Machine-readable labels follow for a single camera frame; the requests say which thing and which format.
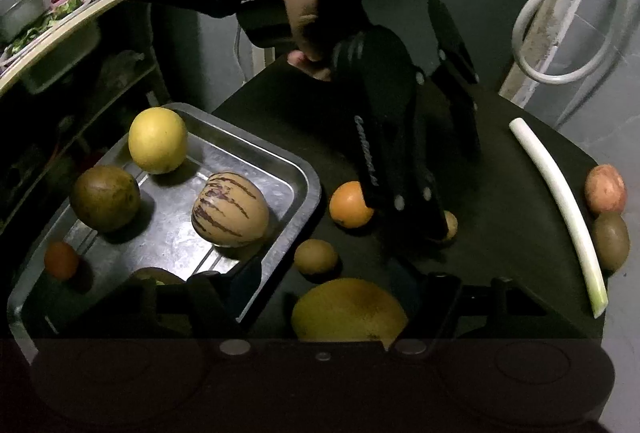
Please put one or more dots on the brown mango with sticker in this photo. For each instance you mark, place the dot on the brown mango with sticker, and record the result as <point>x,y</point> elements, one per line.
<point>159,275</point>

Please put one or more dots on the red apple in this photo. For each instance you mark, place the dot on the red apple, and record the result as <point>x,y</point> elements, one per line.
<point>605,189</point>

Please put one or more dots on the larger orange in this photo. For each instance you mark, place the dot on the larger orange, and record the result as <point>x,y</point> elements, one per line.
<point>347,207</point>

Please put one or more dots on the white leek stalk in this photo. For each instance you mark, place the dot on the white leek stalk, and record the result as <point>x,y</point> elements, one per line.
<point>570,212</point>

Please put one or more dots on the yellow round grapefruit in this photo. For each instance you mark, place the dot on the yellow round grapefruit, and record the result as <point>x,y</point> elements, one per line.
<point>157,140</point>

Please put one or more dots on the kiwi beside tray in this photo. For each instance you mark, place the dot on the kiwi beside tray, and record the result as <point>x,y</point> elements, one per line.
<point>315,256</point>

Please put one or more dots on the yellow-green mango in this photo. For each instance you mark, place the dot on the yellow-green mango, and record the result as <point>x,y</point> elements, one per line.
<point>348,310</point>

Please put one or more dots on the stainless steel tray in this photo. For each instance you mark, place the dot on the stainless steel tray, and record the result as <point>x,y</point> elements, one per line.
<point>161,235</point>

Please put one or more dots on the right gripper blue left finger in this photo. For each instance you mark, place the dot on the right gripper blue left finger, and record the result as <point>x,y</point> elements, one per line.
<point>217,300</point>

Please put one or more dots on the brown-green mango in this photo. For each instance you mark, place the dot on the brown-green mango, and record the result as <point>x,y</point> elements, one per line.
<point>105,198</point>

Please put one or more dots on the person's left hand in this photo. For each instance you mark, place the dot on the person's left hand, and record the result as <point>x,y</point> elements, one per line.
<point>302,18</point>

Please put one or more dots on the small orange tangerine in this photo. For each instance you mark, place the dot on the small orange tangerine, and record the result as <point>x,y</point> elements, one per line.
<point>61,260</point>

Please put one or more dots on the large striped pepino melon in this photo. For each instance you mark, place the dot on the large striped pepino melon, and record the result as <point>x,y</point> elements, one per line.
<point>230,211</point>

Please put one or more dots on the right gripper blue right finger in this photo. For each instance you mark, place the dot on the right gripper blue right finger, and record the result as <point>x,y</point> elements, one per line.
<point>445,316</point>

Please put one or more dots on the dark kiwi by wall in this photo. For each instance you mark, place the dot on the dark kiwi by wall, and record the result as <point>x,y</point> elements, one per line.
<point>611,239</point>

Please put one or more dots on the kiwi beside tangerine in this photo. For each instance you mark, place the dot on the kiwi beside tangerine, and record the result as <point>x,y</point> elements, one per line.
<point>452,225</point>

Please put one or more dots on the wooden side counter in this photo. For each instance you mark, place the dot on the wooden side counter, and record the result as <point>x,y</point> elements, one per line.
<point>56,34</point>

